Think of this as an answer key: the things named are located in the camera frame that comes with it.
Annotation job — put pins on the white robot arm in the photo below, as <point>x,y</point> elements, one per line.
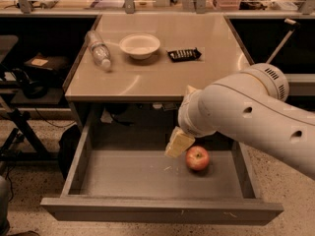
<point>249,107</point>

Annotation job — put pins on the red apple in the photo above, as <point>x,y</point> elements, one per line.
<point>197,158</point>

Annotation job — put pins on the black headphones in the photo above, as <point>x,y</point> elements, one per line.
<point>31,89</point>

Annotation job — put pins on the grey open drawer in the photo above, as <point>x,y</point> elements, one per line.
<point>121,173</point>

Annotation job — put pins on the black box with label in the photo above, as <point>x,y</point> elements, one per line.
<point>55,64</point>

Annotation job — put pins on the clear plastic water bottle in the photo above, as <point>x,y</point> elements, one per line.
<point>99,50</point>

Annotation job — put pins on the grey cabinet with counter top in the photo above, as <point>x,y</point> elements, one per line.
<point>156,79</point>

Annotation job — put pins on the black snack bag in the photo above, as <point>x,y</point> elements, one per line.
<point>183,55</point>

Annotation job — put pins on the black chair base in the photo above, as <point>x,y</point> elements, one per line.
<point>23,130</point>

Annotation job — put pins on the white bowl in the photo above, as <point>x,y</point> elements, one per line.
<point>139,46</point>

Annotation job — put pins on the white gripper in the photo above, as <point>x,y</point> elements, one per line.
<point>185,115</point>

